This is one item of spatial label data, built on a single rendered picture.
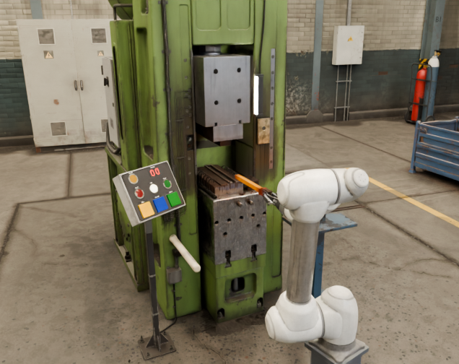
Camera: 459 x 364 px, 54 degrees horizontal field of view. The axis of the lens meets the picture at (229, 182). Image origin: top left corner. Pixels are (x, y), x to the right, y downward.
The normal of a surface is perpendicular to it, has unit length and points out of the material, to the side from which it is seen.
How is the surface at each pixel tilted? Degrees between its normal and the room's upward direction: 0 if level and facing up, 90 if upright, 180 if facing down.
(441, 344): 0
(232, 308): 89
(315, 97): 90
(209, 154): 90
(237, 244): 90
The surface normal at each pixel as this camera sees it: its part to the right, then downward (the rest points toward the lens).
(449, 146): -0.92, 0.13
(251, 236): 0.42, 0.29
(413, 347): -0.01, -0.95
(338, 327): 0.19, 0.29
